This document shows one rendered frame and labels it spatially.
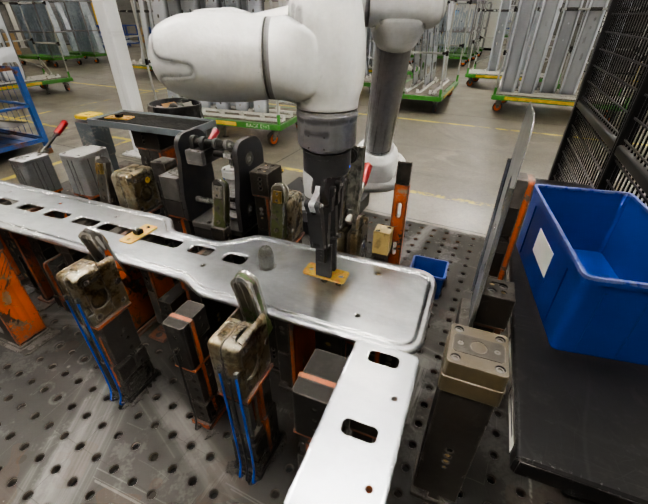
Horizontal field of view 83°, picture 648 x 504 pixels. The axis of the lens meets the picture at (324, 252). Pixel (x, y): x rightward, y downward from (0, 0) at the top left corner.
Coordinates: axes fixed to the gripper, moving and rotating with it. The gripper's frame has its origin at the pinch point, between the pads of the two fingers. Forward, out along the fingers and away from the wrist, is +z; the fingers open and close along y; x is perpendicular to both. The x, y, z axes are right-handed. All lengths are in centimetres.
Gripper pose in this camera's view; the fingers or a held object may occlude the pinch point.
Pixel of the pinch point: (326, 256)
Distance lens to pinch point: 67.5
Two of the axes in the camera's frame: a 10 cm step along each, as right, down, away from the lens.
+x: 9.3, 2.0, -3.2
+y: -3.8, 5.0, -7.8
